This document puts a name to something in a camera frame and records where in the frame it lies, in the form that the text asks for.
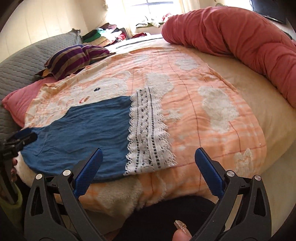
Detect orange bear blanket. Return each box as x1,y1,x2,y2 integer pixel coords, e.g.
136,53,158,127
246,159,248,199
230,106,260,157
19,46,267,219

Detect pink pillow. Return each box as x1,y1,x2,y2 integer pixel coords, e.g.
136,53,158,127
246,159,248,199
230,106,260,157
1,77,57,128

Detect dark wall television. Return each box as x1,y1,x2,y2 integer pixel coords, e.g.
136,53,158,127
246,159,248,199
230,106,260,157
251,0,287,24

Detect left hand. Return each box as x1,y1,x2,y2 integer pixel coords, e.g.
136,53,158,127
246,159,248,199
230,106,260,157
11,158,18,183

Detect purple striped pillow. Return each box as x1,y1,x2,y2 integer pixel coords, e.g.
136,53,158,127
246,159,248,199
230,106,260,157
36,45,114,80

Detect grey quilted headboard cushion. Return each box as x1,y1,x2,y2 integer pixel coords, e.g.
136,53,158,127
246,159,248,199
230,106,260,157
0,28,83,142

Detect green left sleeve forearm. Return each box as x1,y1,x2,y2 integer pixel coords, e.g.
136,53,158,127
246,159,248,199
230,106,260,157
1,184,23,231

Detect pile of clothes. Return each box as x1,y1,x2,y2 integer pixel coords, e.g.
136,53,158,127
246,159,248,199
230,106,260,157
80,23,149,47

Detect blue denim lace-trimmed pants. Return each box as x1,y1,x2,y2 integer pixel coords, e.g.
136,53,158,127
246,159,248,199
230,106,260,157
21,87,176,182

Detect red rolled quilt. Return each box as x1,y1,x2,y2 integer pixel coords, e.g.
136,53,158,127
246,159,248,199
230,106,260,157
162,6,295,108

